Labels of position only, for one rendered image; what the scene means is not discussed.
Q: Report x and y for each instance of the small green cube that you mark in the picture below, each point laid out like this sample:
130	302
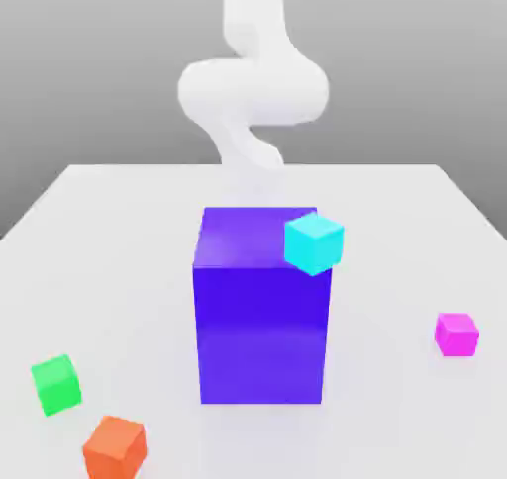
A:
56	384

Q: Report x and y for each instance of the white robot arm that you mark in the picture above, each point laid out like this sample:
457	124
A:
253	91

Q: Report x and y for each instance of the small magenta cube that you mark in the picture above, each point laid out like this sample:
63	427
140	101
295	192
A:
456	335

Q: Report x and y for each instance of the large purple box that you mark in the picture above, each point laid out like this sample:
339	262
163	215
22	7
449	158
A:
261	328

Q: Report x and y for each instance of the small orange cube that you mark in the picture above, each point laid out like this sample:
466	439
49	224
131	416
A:
114	449

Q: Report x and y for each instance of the small cyan cube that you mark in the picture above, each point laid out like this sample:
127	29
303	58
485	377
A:
313	244

